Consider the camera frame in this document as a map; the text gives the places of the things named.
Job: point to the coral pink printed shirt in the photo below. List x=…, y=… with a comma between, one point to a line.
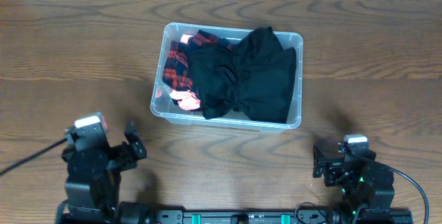
x=186, y=100

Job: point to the clear plastic storage bin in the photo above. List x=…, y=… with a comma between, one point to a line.
x=162, y=103

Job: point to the red navy plaid shirt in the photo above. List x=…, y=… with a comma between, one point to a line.
x=176, y=69

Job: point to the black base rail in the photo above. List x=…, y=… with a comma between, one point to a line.
x=302, y=215

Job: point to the large black garment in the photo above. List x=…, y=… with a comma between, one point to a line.
x=255, y=76

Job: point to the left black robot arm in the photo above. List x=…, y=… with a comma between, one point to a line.
x=94, y=176

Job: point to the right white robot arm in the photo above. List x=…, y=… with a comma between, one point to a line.
x=367, y=186

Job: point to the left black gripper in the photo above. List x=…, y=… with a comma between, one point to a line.
x=126, y=161

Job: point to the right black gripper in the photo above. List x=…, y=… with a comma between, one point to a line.
x=334, y=168

